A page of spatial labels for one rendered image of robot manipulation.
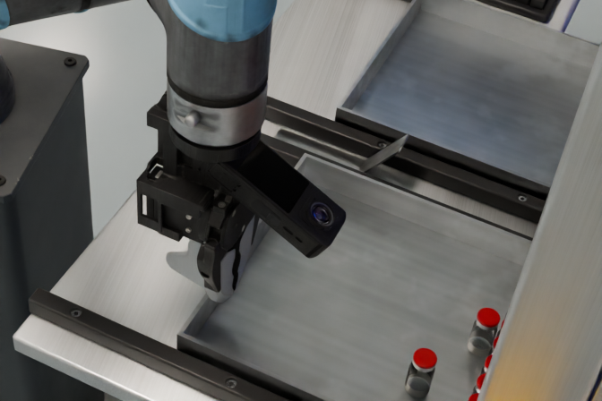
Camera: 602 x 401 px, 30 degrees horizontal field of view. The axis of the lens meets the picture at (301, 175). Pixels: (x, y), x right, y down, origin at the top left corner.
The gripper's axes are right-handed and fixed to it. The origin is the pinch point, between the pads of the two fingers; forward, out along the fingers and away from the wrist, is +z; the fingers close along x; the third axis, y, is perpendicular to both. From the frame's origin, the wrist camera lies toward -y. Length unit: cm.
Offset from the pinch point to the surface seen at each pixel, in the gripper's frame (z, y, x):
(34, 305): 2.3, 15.2, 8.0
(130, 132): 92, 71, -96
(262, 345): 3.7, -4.2, 1.2
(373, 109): 3.6, -0.6, -33.4
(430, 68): 3.7, -3.7, -43.5
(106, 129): 92, 76, -95
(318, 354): 3.6, -9.0, -0.3
